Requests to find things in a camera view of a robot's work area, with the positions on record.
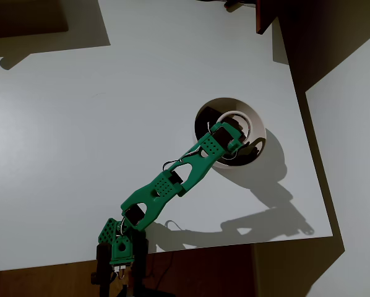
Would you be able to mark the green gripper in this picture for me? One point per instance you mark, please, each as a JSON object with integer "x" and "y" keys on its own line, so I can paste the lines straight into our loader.
{"x": 242, "y": 130}

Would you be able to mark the large black table clamp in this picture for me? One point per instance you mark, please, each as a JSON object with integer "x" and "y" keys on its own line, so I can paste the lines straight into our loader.
{"x": 103, "y": 263}

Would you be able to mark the small black table clamp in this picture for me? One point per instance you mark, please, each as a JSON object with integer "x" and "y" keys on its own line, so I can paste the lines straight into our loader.
{"x": 140, "y": 256}

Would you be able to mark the brown wooden board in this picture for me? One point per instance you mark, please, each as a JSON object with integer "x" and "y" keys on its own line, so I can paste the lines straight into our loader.
{"x": 264, "y": 15}

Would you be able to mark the beige bowl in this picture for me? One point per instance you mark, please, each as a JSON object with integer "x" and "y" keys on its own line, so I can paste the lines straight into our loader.
{"x": 253, "y": 114}

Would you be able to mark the beige masking tape roll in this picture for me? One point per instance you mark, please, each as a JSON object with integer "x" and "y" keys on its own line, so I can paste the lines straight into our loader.
{"x": 231, "y": 113}

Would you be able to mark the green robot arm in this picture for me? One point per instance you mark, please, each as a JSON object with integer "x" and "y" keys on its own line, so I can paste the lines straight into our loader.
{"x": 160, "y": 185}

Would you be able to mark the small black device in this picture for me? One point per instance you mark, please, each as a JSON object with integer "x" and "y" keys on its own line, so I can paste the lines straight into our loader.
{"x": 229, "y": 4}

